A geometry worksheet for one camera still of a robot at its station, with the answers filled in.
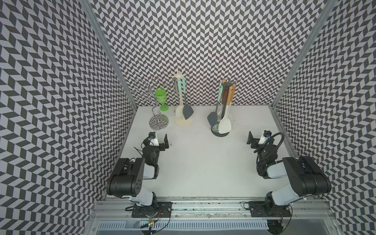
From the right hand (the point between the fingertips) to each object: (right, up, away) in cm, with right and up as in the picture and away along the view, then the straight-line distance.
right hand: (257, 134), depth 89 cm
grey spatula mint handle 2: (-27, +10, +4) cm, 29 cm away
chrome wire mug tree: (-67, +7, +20) cm, 70 cm away
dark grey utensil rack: (-25, -1, +15) cm, 29 cm away
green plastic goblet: (-62, +26, +13) cm, 69 cm away
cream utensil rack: (-44, +7, +19) cm, 48 cm away
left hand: (-61, 0, +1) cm, 61 cm away
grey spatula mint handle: (-44, +16, +16) cm, 50 cm away
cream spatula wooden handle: (-20, +6, 0) cm, 21 cm away
